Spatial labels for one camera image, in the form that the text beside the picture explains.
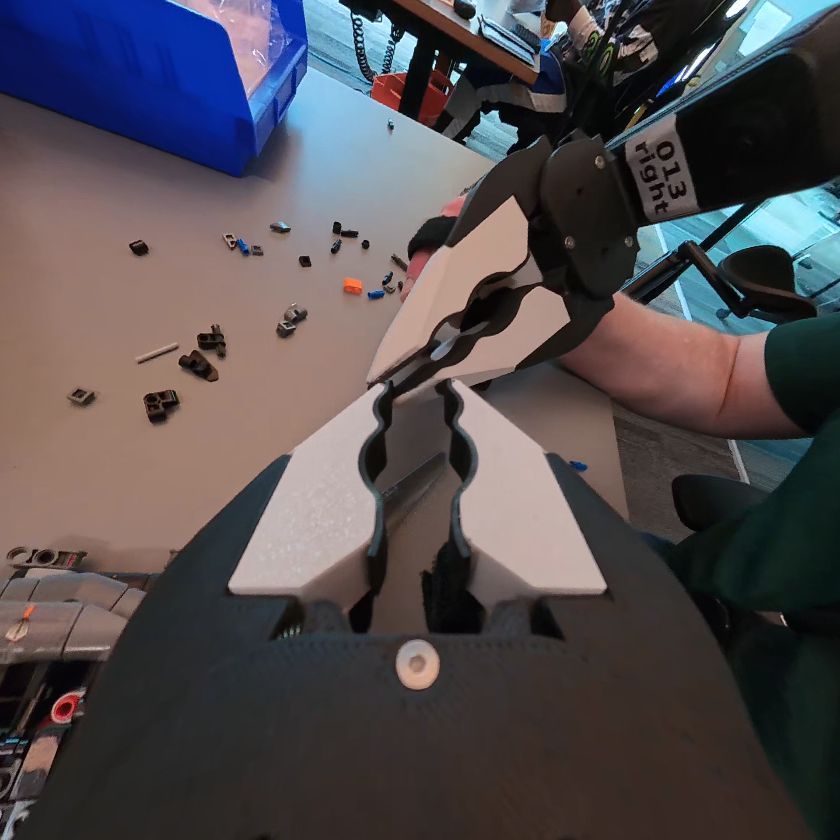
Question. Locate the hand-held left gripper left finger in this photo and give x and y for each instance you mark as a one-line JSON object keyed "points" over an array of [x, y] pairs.
{"points": [[302, 525]]}

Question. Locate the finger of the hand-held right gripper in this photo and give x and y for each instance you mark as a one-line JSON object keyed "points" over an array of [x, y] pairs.
{"points": [[459, 269], [518, 334]]}

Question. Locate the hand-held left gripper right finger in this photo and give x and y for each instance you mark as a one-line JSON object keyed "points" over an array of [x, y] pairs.
{"points": [[531, 525]]}

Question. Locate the grey lego wing panel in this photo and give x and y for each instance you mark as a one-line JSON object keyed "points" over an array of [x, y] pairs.
{"points": [[410, 492]]}

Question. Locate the grey lego car model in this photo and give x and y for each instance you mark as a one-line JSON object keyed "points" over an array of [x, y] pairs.
{"points": [[59, 623]]}

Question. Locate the another person's forearm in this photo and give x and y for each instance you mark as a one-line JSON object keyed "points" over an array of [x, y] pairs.
{"points": [[594, 43]]}

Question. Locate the person's right forearm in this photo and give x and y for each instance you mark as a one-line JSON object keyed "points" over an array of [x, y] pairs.
{"points": [[676, 367]]}

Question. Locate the orange lego piece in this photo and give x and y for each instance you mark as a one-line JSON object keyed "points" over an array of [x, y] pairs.
{"points": [[353, 285]]}

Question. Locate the round grey lego connector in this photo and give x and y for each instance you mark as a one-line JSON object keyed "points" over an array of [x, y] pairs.
{"points": [[299, 312]]}

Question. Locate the black lego angle beam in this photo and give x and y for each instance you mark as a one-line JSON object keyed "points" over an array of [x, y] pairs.
{"points": [[161, 403]]}

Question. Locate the dark grey lego panel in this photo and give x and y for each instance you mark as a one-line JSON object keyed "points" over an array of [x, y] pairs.
{"points": [[198, 365]]}

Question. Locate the black lego axle connector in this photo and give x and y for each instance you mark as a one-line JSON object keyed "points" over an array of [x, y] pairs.
{"points": [[213, 338]]}

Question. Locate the white lego axle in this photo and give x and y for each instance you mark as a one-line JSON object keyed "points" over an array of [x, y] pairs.
{"points": [[157, 353]]}

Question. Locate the small grey lego connector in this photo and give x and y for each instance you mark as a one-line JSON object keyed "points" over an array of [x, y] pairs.
{"points": [[81, 395]]}

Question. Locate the small black lego bush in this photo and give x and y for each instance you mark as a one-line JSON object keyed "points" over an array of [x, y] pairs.
{"points": [[138, 247]]}

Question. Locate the person's right hand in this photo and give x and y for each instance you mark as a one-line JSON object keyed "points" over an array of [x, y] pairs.
{"points": [[417, 275]]}

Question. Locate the red chair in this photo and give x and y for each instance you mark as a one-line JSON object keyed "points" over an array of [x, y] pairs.
{"points": [[407, 92]]}

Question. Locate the black chair armrest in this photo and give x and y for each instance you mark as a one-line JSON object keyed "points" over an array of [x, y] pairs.
{"points": [[761, 282]]}

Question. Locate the wooden background table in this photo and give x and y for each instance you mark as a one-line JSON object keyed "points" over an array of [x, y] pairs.
{"points": [[459, 33]]}

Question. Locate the clear plastic parts bags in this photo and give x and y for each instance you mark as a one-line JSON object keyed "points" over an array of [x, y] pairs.
{"points": [[256, 39]]}

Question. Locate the blue plastic bin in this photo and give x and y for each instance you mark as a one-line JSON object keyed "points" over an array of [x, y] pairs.
{"points": [[131, 79]]}

